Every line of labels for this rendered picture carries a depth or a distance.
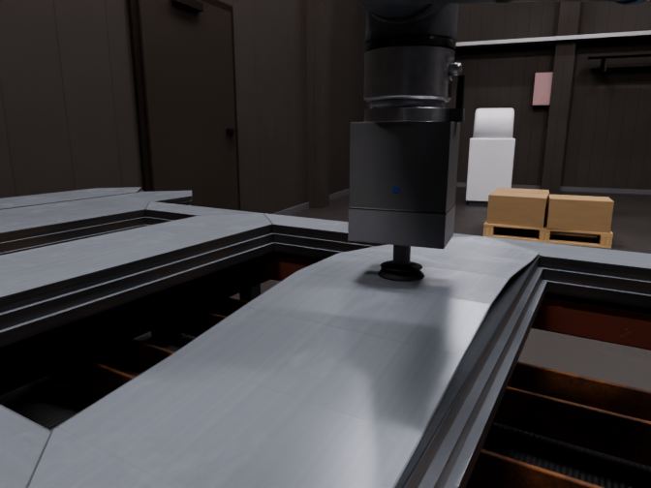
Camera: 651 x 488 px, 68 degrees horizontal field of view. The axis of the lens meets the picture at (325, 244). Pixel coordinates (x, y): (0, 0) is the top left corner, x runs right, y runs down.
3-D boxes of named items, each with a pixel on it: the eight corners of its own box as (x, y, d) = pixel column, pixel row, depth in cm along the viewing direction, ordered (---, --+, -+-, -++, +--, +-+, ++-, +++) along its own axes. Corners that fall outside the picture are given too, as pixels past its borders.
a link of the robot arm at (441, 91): (378, 61, 45) (467, 57, 42) (376, 111, 46) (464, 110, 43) (353, 48, 39) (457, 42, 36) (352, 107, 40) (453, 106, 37)
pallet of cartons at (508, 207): (481, 237, 478) (485, 195, 469) (489, 224, 548) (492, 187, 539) (614, 248, 435) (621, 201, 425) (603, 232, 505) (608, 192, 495)
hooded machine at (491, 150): (467, 198, 758) (474, 109, 727) (508, 200, 739) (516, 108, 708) (465, 204, 694) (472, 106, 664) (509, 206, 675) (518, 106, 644)
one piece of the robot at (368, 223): (473, 82, 45) (461, 253, 48) (380, 85, 48) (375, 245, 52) (461, 70, 36) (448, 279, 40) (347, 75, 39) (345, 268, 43)
